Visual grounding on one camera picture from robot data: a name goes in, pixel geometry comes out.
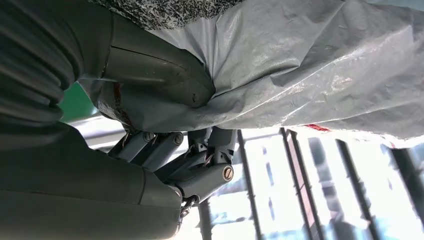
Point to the dark window frame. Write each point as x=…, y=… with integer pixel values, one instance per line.
x=248, y=185

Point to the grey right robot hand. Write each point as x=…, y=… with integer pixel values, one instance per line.
x=82, y=192

